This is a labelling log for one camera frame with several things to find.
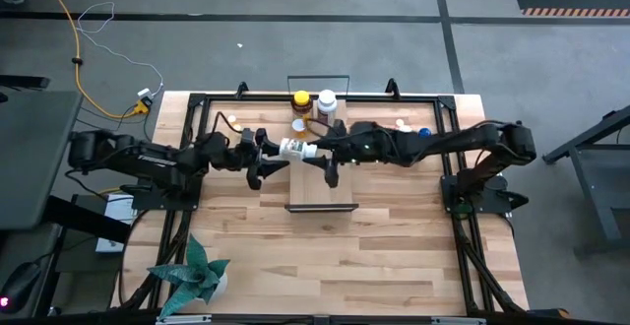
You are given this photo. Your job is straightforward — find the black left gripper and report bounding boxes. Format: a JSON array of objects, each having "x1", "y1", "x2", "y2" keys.
[{"x1": 237, "y1": 127, "x2": 291, "y2": 192}]

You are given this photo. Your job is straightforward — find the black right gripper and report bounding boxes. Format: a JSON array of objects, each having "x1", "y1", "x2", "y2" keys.
[{"x1": 303, "y1": 119, "x2": 348, "y2": 189}]

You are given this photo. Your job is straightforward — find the large white bottle yellow label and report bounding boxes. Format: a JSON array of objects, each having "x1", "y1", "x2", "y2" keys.
[{"x1": 316, "y1": 89, "x2": 340, "y2": 127}]

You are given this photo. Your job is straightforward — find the amber bottle yellow cap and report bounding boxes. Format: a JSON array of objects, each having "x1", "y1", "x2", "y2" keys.
[{"x1": 290, "y1": 90, "x2": 315, "y2": 121}]

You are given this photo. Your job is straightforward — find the green potted plant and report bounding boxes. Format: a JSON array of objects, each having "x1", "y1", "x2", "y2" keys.
[{"x1": 147, "y1": 233, "x2": 231, "y2": 319}]

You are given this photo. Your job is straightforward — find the white plant pot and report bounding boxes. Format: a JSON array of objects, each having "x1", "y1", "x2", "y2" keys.
[{"x1": 213, "y1": 272, "x2": 229, "y2": 301}]

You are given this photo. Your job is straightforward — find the white box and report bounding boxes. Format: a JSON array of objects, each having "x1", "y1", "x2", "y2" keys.
[{"x1": 94, "y1": 192, "x2": 138, "y2": 255}]

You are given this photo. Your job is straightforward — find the black desk crossbar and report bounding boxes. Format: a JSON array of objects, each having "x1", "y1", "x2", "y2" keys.
[{"x1": 42, "y1": 195, "x2": 133, "y2": 245}]

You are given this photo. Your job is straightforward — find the grey desk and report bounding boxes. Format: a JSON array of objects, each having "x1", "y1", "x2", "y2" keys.
[{"x1": 0, "y1": 90, "x2": 84, "y2": 231}]

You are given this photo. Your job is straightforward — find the black flat bar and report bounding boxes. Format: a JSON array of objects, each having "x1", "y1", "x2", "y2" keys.
[{"x1": 0, "y1": 74, "x2": 51, "y2": 91}]

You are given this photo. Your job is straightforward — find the black orange clamp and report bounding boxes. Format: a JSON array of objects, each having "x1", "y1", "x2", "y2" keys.
[{"x1": 527, "y1": 306, "x2": 573, "y2": 321}]

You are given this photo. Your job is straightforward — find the black computer mouse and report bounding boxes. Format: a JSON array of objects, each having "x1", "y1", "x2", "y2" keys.
[{"x1": 0, "y1": 261, "x2": 41, "y2": 311}]

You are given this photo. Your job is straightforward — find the thin white cable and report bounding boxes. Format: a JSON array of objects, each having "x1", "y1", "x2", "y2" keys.
[{"x1": 75, "y1": 1, "x2": 165, "y2": 98}]

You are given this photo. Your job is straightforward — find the silver aluminium bracket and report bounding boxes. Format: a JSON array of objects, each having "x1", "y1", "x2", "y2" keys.
[
  {"x1": 155, "y1": 314, "x2": 214, "y2": 325},
  {"x1": 429, "y1": 316, "x2": 487, "y2": 325}
]

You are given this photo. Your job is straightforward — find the yellow extension cable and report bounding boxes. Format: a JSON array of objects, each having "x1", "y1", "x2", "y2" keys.
[{"x1": 34, "y1": 0, "x2": 144, "y2": 120}]

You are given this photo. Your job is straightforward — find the black metal desk frame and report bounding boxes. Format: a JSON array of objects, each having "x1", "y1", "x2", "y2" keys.
[{"x1": 540, "y1": 103, "x2": 630, "y2": 260}]

